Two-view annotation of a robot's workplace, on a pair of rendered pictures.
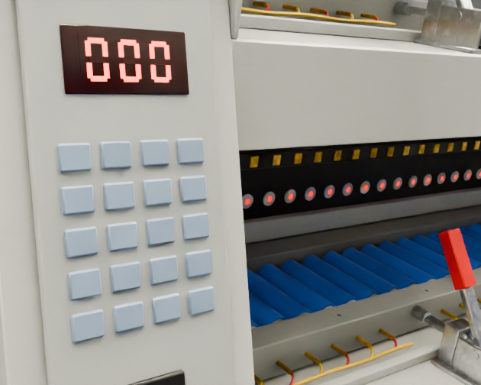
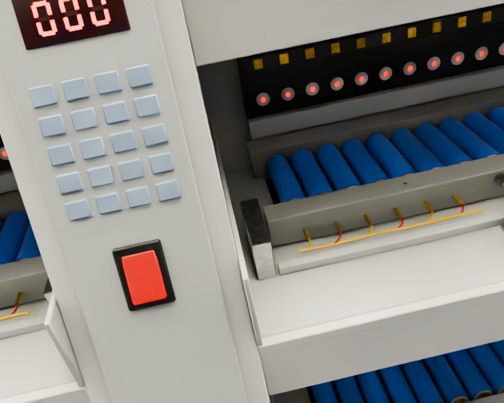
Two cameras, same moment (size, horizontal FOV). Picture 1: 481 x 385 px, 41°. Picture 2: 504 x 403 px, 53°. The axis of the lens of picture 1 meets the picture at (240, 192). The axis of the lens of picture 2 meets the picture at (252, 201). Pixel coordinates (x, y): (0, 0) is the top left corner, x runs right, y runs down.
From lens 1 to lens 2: 0.16 m
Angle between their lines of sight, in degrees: 36
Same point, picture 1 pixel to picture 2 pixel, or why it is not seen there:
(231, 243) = (198, 144)
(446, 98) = not seen: outside the picture
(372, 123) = (371, 9)
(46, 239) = (35, 154)
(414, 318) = (500, 184)
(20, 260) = (27, 169)
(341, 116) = (326, 11)
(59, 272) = (50, 175)
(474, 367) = not seen: outside the picture
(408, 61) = not seen: outside the picture
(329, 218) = (458, 85)
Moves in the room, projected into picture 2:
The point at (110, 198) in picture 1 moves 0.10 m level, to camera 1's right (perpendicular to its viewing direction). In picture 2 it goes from (75, 121) to (266, 90)
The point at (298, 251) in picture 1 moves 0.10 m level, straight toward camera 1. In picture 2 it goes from (413, 120) to (363, 151)
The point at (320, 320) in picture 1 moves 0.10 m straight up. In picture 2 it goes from (382, 188) to (362, 32)
